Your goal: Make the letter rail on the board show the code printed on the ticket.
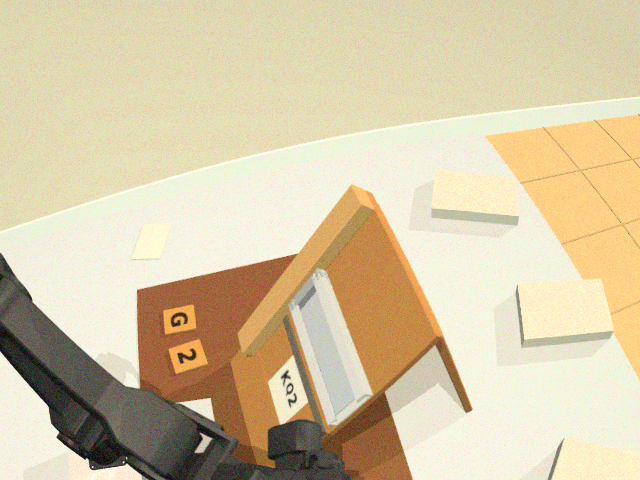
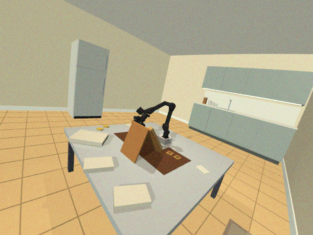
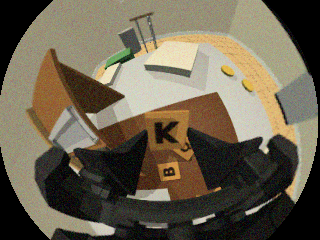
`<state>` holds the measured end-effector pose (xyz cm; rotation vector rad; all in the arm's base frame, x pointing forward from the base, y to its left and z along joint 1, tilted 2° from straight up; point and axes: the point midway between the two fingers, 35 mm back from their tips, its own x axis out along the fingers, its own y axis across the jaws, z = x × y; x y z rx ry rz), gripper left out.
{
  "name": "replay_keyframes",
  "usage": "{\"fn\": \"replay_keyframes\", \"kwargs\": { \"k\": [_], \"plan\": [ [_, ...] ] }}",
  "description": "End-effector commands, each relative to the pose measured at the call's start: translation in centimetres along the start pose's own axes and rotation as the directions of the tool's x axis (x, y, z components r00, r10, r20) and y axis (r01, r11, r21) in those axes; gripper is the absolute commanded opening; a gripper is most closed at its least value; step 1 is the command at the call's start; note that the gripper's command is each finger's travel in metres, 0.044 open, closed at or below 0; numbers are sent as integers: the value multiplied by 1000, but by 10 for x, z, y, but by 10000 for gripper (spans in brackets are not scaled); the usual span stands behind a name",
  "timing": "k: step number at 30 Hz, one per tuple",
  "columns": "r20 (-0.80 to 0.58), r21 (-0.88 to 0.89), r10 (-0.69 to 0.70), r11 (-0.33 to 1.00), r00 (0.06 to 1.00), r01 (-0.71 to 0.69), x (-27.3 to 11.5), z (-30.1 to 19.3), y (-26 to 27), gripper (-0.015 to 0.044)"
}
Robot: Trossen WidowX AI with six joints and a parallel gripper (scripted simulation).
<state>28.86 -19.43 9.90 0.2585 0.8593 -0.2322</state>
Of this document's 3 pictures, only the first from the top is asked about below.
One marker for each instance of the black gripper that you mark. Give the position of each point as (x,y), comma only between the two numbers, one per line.
(288,442)

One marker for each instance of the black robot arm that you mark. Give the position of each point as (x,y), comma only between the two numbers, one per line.
(104,421)

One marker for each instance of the orange letter tile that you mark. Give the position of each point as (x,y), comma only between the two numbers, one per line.
(188,356)
(178,320)

